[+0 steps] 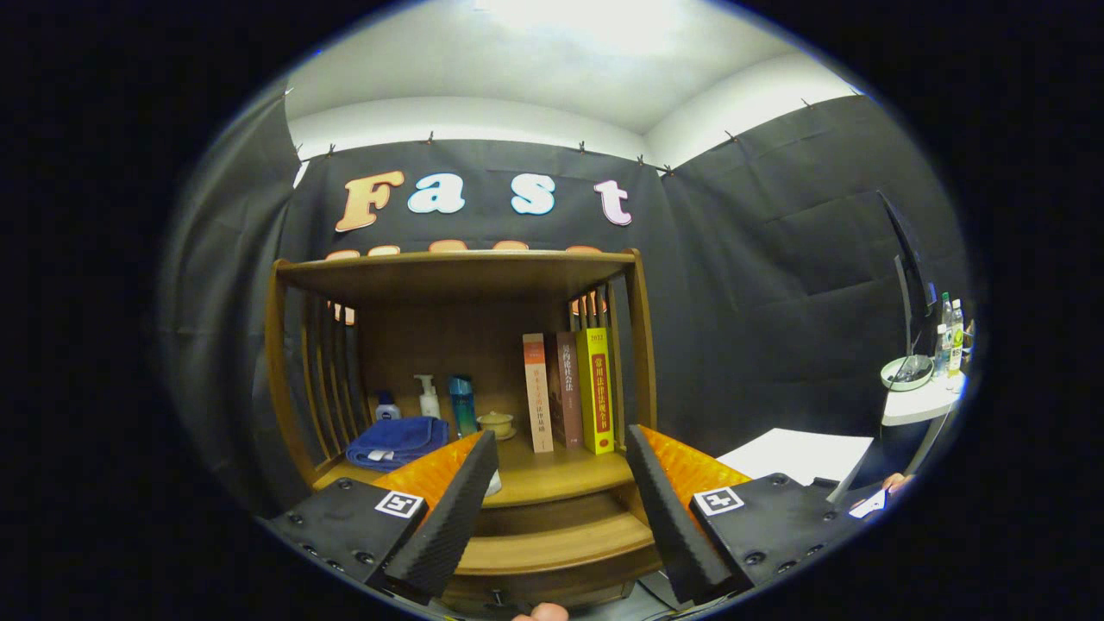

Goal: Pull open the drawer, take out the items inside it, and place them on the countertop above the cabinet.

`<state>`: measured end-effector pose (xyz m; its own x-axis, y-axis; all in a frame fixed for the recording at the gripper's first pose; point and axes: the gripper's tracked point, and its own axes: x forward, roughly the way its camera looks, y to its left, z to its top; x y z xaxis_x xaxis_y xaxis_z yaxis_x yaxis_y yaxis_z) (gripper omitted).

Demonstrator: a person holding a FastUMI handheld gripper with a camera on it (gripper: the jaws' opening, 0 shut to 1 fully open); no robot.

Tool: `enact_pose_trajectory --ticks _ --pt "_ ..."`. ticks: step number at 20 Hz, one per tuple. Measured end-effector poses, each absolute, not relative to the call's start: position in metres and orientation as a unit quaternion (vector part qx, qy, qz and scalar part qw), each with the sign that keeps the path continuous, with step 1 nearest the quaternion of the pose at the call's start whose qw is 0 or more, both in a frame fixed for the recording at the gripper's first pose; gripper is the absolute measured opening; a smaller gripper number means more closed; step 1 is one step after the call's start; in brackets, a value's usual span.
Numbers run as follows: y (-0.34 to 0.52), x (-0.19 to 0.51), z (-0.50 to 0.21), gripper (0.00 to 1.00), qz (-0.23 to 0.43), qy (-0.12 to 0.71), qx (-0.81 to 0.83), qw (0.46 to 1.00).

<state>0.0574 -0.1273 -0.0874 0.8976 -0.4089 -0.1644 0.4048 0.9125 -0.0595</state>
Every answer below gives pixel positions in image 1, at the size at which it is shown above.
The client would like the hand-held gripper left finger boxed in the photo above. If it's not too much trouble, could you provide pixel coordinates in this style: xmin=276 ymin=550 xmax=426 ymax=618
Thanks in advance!
xmin=263 ymin=430 xmax=499 ymax=605

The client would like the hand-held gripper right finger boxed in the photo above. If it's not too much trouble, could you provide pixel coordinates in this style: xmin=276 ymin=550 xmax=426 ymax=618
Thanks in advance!
xmin=626 ymin=424 xmax=855 ymax=606

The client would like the wooden drawer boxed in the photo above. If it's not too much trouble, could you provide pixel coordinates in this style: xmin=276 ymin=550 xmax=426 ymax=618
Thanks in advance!
xmin=444 ymin=492 xmax=665 ymax=609

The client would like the wooden countertop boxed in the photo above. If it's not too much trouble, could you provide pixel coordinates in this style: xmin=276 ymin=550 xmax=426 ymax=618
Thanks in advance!
xmin=315 ymin=431 xmax=635 ymax=510

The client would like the wooden cabinet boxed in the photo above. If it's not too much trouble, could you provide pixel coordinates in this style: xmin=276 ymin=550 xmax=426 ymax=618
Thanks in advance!
xmin=263 ymin=248 xmax=665 ymax=615

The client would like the blue folded towel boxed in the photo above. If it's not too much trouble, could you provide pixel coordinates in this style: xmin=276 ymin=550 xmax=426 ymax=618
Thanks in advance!
xmin=346 ymin=417 xmax=449 ymax=472

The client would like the blue glass bottle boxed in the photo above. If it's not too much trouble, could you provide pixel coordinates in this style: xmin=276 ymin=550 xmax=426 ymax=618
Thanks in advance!
xmin=448 ymin=374 xmax=478 ymax=438

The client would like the white desk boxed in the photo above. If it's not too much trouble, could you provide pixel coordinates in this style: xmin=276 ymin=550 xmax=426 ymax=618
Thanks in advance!
xmin=716 ymin=429 xmax=875 ymax=486

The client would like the beige orange-topped book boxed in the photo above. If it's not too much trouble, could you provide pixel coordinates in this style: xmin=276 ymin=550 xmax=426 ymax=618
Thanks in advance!
xmin=523 ymin=334 xmax=555 ymax=454

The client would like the yellow book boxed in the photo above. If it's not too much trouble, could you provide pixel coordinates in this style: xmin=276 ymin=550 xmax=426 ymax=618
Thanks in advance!
xmin=575 ymin=327 xmax=616 ymax=456

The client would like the brown book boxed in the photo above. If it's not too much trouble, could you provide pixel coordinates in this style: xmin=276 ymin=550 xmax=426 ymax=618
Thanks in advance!
xmin=546 ymin=331 xmax=585 ymax=449

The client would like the black backdrop cloth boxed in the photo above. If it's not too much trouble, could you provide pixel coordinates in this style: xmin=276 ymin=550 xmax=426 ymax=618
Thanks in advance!
xmin=160 ymin=82 xmax=971 ymax=518

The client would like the pale green bowl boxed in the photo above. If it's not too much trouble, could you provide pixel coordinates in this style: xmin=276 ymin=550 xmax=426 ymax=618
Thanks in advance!
xmin=880 ymin=355 xmax=935 ymax=392

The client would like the white round side table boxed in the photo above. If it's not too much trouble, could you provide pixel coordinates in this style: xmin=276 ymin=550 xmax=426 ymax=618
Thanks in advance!
xmin=881 ymin=371 xmax=969 ymax=428

